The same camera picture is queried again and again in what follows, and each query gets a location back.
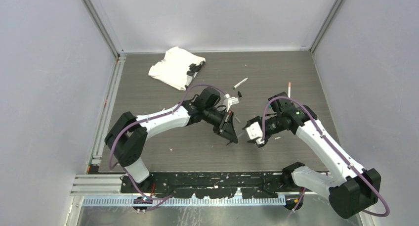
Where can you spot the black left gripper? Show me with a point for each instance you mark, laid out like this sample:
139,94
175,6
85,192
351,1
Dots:
223,130

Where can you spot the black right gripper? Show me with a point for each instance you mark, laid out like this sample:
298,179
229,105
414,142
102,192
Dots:
266,138

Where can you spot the white pen orange tip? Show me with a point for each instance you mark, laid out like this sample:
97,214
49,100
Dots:
289,90

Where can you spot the white pen green tip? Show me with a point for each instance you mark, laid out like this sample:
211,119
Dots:
240,83

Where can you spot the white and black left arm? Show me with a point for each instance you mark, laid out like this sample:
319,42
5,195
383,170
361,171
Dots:
127,137

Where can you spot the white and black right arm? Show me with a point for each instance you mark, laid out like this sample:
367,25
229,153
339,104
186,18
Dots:
349,188

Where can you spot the white crumpled cloth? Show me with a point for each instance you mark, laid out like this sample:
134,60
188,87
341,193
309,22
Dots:
178,68

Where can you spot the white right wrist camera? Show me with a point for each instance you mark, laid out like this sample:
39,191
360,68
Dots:
254,134

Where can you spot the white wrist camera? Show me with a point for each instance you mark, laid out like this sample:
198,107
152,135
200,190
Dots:
229,101
254,134

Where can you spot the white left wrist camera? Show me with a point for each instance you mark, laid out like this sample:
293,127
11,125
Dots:
229,101

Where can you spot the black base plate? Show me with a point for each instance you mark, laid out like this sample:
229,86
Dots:
215,185

